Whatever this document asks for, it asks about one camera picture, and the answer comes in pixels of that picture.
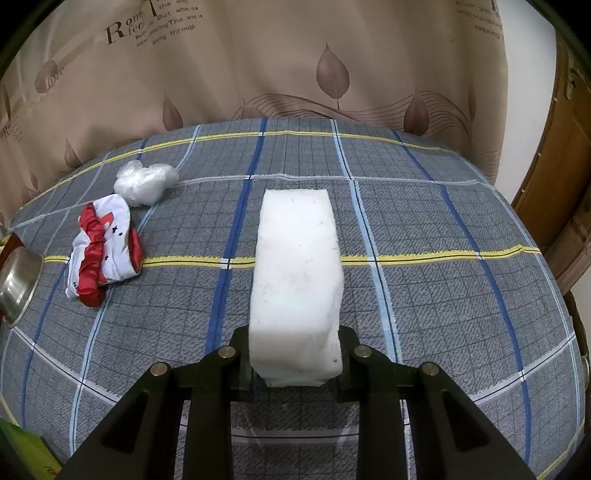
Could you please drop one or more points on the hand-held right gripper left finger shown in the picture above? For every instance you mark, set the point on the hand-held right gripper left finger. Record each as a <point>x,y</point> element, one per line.
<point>240,369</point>

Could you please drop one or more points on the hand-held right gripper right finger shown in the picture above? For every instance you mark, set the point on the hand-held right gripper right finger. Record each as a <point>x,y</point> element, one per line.
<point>347,369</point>

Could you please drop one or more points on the white foam block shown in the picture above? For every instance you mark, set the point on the white foam block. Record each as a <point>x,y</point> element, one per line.
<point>295,286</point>

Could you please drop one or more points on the grey plaid bed sheet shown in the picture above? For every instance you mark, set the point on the grey plaid bed sheet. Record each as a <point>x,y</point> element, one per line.
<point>438,300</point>

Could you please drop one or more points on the red and white scrunchie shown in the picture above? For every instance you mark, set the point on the red and white scrunchie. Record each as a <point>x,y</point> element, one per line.
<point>104,254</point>

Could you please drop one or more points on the clear plastic bag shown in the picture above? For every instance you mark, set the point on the clear plastic bag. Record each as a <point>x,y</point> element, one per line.
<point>145,182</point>

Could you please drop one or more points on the green and yellow packet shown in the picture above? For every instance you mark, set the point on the green and yellow packet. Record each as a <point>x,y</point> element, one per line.
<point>23,452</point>

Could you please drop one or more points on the steel bowl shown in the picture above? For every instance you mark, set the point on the steel bowl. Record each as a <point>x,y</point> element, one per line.
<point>17,286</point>

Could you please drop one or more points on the red and gold tin box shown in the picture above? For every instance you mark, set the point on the red and gold tin box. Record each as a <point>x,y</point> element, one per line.
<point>8,240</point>

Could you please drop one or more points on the wooden door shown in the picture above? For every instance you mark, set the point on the wooden door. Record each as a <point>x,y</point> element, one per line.
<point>561,184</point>

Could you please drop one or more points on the beige leaf printed curtain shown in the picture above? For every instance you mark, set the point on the beige leaf printed curtain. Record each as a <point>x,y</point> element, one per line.
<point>231,69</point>

